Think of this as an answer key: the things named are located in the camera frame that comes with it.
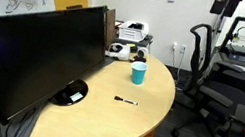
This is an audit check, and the black clamp orange handle upper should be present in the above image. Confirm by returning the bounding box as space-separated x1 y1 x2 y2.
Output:
216 115 245 137

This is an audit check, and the black office chair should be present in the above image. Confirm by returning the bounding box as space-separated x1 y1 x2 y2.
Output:
171 24 245 137

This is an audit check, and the white wall power outlet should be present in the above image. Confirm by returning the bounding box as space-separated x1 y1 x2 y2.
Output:
172 42 187 54

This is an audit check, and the white VR headset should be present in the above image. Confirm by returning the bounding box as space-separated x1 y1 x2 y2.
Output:
105 43 131 61

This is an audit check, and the black round monitor stand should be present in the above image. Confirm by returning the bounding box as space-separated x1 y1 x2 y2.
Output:
50 79 89 106

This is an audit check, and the brown cardboard piece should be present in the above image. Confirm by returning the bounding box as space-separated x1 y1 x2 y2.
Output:
105 9 116 49

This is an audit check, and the large black monitor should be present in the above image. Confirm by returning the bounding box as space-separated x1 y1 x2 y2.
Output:
0 6 106 124

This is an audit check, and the black white marker pen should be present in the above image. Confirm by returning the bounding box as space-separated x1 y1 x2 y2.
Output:
114 96 138 106

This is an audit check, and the blue plastic cup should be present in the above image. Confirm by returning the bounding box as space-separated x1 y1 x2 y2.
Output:
131 61 148 85

